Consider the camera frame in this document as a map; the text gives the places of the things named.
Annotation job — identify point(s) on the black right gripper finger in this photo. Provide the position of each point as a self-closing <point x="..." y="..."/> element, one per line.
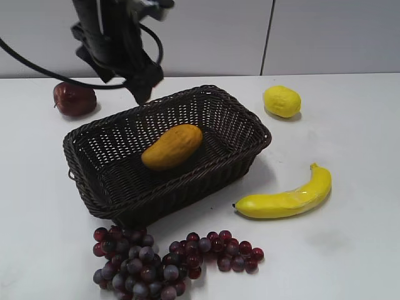
<point x="103" y="73"/>

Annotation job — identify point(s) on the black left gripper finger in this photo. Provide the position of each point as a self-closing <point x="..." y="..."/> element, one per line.
<point x="142" y="83"/>

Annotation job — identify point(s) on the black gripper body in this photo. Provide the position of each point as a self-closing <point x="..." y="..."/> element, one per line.
<point x="111" y="31"/>

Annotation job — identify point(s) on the yellow mango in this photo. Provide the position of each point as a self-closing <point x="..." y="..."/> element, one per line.
<point x="173" y="147"/>

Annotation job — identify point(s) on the dark brown wicker basket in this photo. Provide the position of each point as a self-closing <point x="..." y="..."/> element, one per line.
<point x="104" y="156"/>

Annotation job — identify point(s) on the dark red apple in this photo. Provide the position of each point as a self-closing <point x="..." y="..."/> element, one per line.
<point x="74" y="101"/>

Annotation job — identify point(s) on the yellow lemon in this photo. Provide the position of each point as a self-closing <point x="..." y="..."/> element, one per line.
<point x="282" y="101"/>

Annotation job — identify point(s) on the small red grape bunch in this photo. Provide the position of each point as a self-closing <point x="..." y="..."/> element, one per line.
<point x="189" y="255"/>

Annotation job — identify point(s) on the large purple grape bunch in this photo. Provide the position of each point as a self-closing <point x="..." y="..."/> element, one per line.
<point x="134" y="269"/>

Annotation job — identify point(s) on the yellow banana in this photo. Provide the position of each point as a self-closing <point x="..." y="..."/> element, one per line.
<point x="289" y="203"/>

